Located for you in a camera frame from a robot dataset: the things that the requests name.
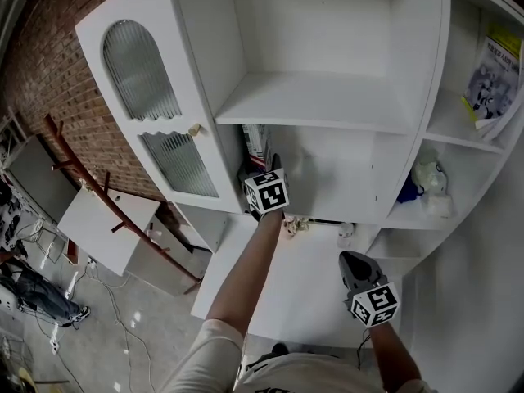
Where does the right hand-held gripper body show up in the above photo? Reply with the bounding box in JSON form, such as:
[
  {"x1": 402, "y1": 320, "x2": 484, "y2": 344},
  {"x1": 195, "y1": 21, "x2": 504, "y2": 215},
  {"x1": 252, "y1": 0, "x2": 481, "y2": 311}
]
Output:
[{"x1": 338, "y1": 251, "x2": 400, "y2": 328}]

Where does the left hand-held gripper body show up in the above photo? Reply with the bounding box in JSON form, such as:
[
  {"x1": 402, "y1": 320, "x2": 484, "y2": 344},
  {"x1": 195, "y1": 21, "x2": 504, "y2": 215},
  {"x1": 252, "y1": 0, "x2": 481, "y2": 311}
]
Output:
[{"x1": 244, "y1": 162, "x2": 291, "y2": 220}]

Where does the striped flag cover book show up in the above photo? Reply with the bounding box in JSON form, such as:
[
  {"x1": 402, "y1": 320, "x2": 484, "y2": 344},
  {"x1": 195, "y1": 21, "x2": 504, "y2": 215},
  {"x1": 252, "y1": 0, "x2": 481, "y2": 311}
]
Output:
[{"x1": 241, "y1": 124, "x2": 273, "y2": 169}]

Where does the white wooden cabinet with shelves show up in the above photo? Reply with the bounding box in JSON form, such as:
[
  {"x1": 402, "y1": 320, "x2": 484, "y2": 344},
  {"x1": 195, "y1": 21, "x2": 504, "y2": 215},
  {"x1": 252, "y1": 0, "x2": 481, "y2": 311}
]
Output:
[{"x1": 75, "y1": 0, "x2": 524, "y2": 257}]

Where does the person's right forearm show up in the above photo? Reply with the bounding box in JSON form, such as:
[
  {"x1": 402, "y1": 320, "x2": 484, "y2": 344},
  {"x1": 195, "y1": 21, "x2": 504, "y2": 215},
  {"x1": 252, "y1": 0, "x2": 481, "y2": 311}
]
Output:
[{"x1": 366, "y1": 319, "x2": 422, "y2": 386}]

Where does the person's left forearm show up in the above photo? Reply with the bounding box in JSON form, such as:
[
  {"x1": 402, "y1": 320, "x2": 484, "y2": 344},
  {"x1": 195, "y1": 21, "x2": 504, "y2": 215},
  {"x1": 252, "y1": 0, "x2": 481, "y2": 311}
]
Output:
[{"x1": 204, "y1": 210, "x2": 286, "y2": 331}]

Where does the white table top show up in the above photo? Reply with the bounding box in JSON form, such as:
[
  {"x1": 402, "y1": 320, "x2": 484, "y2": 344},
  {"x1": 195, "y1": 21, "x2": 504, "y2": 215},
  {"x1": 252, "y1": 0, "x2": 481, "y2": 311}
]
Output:
[{"x1": 190, "y1": 213, "x2": 414, "y2": 347}]

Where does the pink vase with pale flowers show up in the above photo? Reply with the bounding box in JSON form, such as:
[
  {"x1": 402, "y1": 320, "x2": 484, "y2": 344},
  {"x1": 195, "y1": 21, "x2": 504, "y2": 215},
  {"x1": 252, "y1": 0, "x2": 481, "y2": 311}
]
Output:
[{"x1": 282, "y1": 215, "x2": 312, "y2": 237}]

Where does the white ribbed glass cabinet door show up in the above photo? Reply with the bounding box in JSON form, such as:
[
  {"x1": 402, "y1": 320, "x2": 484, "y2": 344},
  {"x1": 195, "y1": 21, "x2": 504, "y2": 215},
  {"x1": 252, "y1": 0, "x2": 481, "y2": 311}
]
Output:
[{"x1": 75, "y1": 0, "x2": 246, "y2": 216}]

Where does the person's beige shirt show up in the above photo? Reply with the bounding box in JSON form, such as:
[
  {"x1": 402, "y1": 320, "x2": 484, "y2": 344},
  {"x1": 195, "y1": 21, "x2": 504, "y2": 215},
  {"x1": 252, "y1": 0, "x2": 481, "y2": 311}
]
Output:
[{"x1": 157, "y1": 318, "x2": 439, "y2": 393}]

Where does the crumpled white bag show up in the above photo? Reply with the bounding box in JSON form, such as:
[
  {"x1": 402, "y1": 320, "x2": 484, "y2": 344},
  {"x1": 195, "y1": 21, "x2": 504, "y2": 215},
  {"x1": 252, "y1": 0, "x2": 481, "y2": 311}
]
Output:
[{"x1": 421, "y1": 192, "x2": 455, "y2": 219}]

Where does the blue cloth item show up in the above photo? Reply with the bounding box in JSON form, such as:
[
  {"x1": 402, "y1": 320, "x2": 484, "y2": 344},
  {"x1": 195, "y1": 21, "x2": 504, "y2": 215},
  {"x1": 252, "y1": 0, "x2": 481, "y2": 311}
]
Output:
[{"x1": 395, "y1": 169, "x2": 422, "y2": 204}]

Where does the brown wooden coat rack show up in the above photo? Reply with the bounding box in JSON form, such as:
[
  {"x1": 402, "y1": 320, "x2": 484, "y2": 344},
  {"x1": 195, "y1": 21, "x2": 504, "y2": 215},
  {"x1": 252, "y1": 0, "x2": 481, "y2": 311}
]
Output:
[{"x1": 43, "y1": 112, "x2": 202, "y2": 295}]

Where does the white plush toy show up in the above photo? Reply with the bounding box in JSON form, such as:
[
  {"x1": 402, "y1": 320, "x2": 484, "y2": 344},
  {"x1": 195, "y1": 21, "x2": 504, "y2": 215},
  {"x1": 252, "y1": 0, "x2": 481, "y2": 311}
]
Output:
[{"x1": 411, "y1": 147, "x2": 449, "y2": 196}]

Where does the small white table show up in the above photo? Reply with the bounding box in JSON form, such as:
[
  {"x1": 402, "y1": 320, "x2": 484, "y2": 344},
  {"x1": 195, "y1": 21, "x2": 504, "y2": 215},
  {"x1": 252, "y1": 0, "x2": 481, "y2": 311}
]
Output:
[{"x1": 56, "y1": 186, "x2": 214, "y2": 298}]

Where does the grey flat panel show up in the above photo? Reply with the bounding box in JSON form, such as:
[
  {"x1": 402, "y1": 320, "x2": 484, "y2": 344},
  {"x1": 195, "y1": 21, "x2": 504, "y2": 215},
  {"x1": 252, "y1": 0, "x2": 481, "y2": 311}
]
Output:
[{"x1": 7, "y1": 134, "x2": 81, "y2": 224}]

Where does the yellow round object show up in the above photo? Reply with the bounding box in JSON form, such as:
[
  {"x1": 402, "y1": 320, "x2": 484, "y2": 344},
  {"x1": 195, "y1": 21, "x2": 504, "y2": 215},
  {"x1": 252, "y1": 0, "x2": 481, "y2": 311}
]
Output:
[{"x1": 10, "y1": 366, "x2": 40, "y2": 393}]

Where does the long white floor cable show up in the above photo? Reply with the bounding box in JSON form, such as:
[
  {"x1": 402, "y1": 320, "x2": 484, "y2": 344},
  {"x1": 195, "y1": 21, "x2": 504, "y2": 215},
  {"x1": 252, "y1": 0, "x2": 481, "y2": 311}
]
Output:
[{"x1": 88, "y1": 266, "x2": 144, "y2": 393}]

